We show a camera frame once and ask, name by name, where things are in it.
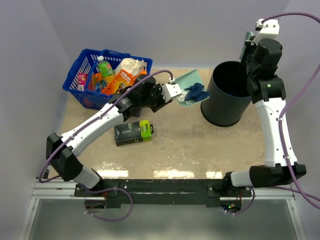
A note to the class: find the teal hand brush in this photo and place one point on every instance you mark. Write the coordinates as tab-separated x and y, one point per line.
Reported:
249	35

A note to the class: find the dark round trash bin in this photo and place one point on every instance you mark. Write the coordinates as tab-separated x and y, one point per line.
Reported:
228	95

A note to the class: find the orange razor package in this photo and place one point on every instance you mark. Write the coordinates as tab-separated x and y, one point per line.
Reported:
122	80

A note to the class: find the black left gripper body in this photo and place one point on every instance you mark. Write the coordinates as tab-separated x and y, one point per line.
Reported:
156	100

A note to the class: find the white paper scrap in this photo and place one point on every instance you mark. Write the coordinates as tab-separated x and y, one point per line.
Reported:
182	98

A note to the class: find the pink small box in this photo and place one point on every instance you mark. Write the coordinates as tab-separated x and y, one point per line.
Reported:
82	79

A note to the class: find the green drink bottle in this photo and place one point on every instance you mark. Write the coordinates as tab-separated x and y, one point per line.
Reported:
105	69

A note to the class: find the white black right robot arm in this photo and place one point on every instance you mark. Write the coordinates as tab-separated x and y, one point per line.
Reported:
268	94

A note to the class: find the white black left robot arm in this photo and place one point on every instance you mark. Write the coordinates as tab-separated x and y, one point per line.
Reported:
62	151

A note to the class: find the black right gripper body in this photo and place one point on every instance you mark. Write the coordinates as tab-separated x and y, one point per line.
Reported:
247	58

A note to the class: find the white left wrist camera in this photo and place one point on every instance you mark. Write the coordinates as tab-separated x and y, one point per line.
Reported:
171	91

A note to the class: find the orange sponge package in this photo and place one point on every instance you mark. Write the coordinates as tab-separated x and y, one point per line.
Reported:
141	73

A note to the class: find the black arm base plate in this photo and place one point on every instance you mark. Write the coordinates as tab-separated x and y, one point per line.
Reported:
164	192

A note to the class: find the green black razor box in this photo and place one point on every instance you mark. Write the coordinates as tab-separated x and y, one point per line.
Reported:
133	132

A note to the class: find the blue plastic shopping basket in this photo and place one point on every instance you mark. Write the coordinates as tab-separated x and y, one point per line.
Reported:
87	63

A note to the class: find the dark blue paper scrap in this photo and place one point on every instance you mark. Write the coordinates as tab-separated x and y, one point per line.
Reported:
196	93

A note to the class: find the aluminium table frame rail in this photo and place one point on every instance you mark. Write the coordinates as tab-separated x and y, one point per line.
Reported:
54	213

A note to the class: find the colourful snack packet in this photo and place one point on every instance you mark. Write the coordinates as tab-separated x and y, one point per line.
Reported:
98	83

